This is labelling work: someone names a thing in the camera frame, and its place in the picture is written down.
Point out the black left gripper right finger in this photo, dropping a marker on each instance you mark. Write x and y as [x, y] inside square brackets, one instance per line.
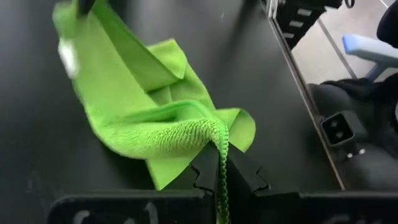
[242, 174]

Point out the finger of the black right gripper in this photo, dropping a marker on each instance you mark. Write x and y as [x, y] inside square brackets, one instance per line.
[84, 6]

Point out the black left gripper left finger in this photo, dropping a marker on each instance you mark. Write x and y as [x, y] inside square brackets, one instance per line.
[206, 168]

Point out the green microfiber towel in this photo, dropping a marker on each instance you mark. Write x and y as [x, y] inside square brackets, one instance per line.
[124, 93]

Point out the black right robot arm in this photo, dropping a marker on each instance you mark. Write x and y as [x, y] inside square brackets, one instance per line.
[367, 161]

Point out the blue office chair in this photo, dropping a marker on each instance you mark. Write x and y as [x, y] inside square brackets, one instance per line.
[367, 49]

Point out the black aluminium table frame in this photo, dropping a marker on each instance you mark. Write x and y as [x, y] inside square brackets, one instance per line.
[292, 18]

